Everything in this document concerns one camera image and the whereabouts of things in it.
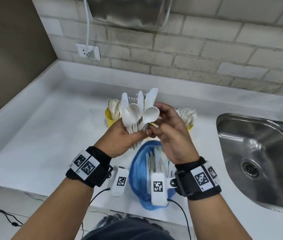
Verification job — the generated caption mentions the person's right hand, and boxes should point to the person's right hand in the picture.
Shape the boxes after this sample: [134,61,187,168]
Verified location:
[151,102,200,165]

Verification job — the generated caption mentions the person's left hand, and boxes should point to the person's left hand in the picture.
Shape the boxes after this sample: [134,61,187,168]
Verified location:
[94,120,155,159]

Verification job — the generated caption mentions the stack of white forks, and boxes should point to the stack of white forks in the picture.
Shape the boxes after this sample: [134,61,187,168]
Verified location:
[176,107,197,129]

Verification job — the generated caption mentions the bundle of white plastic cutlery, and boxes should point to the bundle of white plastic cutlery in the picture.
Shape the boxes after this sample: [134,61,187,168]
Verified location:
[147,146,176,179]
[121,88,161,150]

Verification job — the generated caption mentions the stack of white spoons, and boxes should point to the stack of white spoons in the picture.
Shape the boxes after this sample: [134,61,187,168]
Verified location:
[107,98,122,120]

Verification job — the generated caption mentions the blue plastic bag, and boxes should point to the blue plastic bag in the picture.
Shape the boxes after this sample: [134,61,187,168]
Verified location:
[129,140,177,211]

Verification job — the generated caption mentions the person's left forearm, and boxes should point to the person's left forearm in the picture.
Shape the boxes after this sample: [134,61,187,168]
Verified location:
[11,178,94,240]

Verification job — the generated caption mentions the person's right forearm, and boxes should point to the person's right forearm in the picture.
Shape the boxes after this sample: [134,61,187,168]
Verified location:
[187,193,253,240]

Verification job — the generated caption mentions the person's dark shorts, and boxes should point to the person's dark shorts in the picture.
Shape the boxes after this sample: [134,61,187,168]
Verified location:
[81,217,172,240]

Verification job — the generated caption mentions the black left wristband with markers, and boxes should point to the black left wristband with markers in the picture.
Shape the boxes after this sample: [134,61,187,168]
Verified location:
[65,146,114,188]

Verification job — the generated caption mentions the black wristband with markers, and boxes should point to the black wristband with markers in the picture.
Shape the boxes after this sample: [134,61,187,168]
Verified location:
[65,146,114,188]
[174,157,222,201]

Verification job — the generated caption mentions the black right wristband with markers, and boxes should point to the black right wristband with markers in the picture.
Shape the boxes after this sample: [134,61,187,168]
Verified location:
[174,157,222,201]

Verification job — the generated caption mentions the grey shoe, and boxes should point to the grey shoe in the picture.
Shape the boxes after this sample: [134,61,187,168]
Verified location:
[97,214,123,227]

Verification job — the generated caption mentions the stainless steel sink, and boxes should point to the stainless steel sink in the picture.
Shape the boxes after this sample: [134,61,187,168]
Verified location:
[216,113,283,216]

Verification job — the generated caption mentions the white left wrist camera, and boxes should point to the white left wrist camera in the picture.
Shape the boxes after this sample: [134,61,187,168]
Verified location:
[110,166,129,197]

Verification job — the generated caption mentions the black left wrist camera cable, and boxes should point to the black left wrist camera cable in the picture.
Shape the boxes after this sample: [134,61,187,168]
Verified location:
[81,188,111,233]

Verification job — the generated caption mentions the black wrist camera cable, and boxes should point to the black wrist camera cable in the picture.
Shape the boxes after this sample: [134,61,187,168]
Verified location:
[81,188,111,233]
[167,198,192,240]

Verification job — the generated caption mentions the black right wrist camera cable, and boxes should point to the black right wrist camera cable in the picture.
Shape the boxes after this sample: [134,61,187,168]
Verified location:
[167,198,192,240]

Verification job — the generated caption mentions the white wall socket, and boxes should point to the white wall socket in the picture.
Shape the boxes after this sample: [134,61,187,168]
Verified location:
[75,43,101,61]

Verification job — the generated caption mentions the white plug with cable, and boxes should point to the white plug with cable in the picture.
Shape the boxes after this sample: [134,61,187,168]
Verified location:
[83,0,96,59]

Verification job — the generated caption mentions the black floor cable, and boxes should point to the black floor cable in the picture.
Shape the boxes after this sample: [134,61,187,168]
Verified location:
[0,206,23,227]

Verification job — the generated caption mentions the stainless steel wall appliance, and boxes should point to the stainless steel wall appliance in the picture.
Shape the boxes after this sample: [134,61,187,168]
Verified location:
[89,0,173,30]

